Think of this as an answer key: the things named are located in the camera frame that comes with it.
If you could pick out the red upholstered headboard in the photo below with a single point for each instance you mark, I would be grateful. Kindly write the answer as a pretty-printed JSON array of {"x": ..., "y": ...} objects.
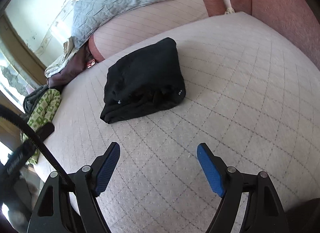
[{"x": 293, "y": 19}]

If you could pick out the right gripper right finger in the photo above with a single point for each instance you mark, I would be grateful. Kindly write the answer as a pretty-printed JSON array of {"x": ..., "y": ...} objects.
[{"x": 264, "y": 211}]

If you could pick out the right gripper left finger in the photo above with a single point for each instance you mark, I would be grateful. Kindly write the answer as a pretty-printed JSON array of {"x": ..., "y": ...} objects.
[{"x": 73, "y": 207}]

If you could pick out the pink long pillow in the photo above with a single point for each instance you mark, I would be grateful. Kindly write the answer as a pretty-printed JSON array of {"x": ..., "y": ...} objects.
[{"x": 142, "y": 23}]

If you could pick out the pink quilted bed cover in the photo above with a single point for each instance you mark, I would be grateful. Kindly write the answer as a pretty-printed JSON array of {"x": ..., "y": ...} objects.
[{"x": 251, "y": 96}]

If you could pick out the dark maroon cloth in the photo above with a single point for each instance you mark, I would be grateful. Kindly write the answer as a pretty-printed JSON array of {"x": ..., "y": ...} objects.
[{"x": 75, "y": 66}]

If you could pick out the green white patterned cloth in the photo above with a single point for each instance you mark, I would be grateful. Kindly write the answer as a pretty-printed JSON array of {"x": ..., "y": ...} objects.
[{"x": 40, "y": 106}]

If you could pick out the black rectangular device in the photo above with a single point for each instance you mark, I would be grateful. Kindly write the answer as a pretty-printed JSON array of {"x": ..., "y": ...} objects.
[{"x": 45, "y": 131}]

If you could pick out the black pants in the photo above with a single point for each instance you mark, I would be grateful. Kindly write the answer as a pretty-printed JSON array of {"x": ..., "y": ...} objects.
[{"x": 143, "y": 82}]

